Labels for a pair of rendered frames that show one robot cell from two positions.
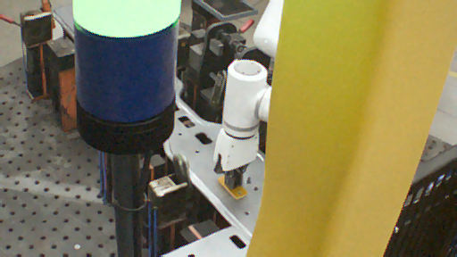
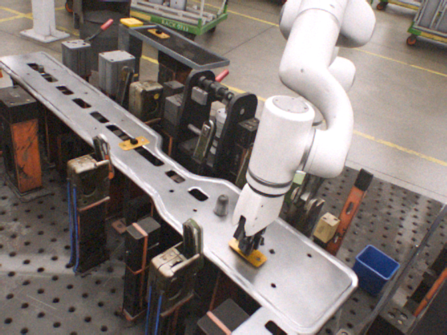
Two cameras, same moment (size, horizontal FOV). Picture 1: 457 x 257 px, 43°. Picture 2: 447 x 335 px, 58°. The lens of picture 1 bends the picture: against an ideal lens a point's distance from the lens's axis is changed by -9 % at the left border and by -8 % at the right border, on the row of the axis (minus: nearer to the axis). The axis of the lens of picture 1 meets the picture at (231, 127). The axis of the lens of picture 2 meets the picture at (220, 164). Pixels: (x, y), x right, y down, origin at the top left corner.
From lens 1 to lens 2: 0.74 m
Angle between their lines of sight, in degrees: 11
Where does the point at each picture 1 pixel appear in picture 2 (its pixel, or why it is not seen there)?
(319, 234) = not seen: outside the picture
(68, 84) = (24, 139)
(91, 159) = (56, 221)
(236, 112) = (275, 163)
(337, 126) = not seen: outside the picture
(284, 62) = not seen: outside the picture
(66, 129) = (23, 190)
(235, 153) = (263, 213)
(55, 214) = (10, 298)
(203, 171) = (209, 234)
